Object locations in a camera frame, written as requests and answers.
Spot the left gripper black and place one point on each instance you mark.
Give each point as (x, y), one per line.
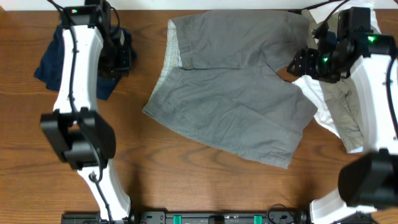
(124, 66)

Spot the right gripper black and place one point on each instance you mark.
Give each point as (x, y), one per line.
(305, 60)

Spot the grey shorts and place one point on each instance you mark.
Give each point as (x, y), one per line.
(220, 85)

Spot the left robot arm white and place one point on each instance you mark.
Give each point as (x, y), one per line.
(76, 131)

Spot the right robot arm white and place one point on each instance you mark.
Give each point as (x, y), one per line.
(368, 184)

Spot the khaki shorts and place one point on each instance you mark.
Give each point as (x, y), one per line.
(337, 109)

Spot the white garment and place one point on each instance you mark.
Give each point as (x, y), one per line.
(315, 15)

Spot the navy blue folded garment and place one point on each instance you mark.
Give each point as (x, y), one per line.
(49, 65)

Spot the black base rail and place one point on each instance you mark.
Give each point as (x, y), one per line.
(278, 217)

